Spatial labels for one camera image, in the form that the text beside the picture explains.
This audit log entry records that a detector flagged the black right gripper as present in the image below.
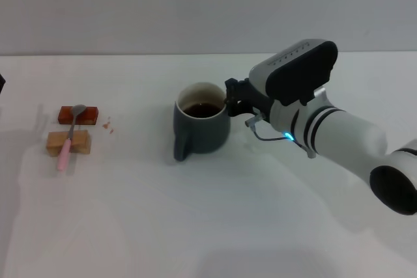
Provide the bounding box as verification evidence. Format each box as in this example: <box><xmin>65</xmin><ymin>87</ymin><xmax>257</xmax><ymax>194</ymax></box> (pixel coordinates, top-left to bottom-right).
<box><xmin>224</xmin><ymin>77</ymin><xmax>273</xmax><ymax>121</ymax></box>

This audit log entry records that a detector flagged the grey ceramic cup with coffee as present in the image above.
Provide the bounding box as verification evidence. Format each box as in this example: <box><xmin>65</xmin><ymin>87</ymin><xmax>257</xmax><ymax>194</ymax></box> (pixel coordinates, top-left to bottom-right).
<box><xmin>172</xmin><ymin>81</ymin><xmax>232</xmax><ymax>163</ymax></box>

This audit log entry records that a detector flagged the pink handled metal spoon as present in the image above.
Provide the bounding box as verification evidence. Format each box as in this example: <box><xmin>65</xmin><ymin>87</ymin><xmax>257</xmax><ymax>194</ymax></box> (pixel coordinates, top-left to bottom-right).
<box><xmin>56</xmin><ymin>104</ymin><xmax>88</xmax><ymax>172</ymax></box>

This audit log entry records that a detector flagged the red-brown wooden block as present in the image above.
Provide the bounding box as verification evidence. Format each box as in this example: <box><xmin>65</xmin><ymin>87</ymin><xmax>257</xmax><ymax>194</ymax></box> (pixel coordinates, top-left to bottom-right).
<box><xmin>57</xmin><ymin>105</ymin><xmax>99</xmax><ymax>126</ymax></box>

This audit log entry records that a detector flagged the light wooden notched block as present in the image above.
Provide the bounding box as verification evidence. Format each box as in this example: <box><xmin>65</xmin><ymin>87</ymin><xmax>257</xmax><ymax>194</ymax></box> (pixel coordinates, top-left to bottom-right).
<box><xmin>45</xmin><ymin>130</ymin><xmax>93</xmax><ymax>158</ymax></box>

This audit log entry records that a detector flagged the grey cable with clear plug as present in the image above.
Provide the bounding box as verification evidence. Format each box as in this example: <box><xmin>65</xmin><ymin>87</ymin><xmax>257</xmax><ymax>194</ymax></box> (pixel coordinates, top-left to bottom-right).
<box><xmin>244</xmin><ymin>113</ymin><xmax>296</xmax><ymax>144</ymax></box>

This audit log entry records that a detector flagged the right wrist camera housing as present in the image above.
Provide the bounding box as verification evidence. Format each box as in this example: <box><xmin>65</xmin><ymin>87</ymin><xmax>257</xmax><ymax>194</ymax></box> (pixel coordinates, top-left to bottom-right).
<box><xmin>248</xmin><ymin>39</ymin><xmax>339</xmax><ymax>107</ymax></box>

